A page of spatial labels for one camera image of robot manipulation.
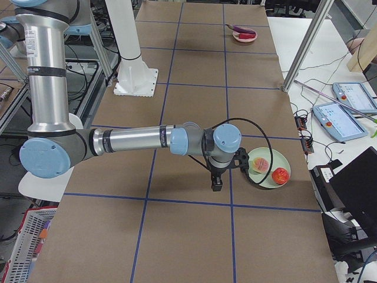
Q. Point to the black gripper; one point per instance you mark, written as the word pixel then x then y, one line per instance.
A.
pixel 215 172

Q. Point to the peach fruit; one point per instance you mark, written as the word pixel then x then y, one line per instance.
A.
pixel 259 165

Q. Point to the red pomegranate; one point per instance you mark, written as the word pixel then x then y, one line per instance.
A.
pixel 280 176

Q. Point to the red chili pepper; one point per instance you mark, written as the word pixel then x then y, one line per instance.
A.
pixel 245 36

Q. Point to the purple eggplant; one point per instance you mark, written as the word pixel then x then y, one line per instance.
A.
pixel 239 29

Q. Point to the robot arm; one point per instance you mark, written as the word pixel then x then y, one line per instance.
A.
pixel 45 23

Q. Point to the green plate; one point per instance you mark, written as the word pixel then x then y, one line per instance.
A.
pixel 278 161

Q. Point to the near teach pendant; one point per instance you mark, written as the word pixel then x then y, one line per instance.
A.
pixel 338 122

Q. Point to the teach pendant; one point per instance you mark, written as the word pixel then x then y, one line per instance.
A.
pixel 338 122
pixel 355 94

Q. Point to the black laptop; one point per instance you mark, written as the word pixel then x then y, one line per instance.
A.
pixel 355 185

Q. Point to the metal rod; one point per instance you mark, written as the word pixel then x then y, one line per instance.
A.
pixel 335 101

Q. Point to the pink plate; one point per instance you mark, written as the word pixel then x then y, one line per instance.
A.
pixel 235 34

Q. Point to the far teach pendant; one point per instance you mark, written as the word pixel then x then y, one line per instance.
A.
pixel 355 94

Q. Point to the white plastic basket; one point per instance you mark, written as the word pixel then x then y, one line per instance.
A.
pixel 28 244

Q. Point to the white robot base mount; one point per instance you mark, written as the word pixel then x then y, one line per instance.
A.
pixel 134 77

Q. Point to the aluminium frame post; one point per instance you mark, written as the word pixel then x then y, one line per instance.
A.
pixel 308 39

